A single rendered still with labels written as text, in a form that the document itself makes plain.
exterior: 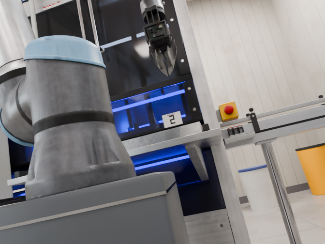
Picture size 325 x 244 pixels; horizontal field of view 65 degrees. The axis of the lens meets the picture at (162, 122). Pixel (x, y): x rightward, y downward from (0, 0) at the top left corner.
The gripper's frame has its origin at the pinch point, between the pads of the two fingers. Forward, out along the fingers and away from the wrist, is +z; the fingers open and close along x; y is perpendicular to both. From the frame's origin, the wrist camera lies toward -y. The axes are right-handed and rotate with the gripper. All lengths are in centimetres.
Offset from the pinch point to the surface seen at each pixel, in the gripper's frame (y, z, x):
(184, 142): 4.4, 23.2, 0.3
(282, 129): -46, 23, 40
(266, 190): -326, 84, 64
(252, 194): -332, 86, 44
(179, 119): -35.5, 8.3, -3.9
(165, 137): 2.0, 20.2, -5.2
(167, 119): -35.5, 6.9, -9.2
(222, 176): -36, 37, 8
